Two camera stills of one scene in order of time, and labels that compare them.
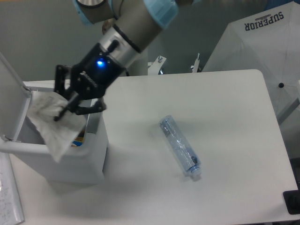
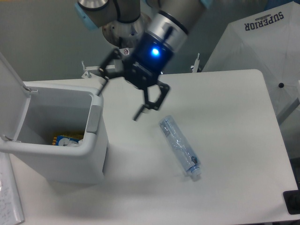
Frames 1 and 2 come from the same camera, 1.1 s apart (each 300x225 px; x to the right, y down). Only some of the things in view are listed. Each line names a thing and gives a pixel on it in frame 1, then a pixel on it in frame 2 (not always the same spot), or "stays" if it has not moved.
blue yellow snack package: [78, 140] -> [62, 140]
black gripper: [94, 71] -> [142, 70]
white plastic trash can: [83, 164] stays
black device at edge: [292, 200] stays
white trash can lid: [15, 98] stays
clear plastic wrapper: [59, 135] -> [72, 143]
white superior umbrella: [269, 41] stays
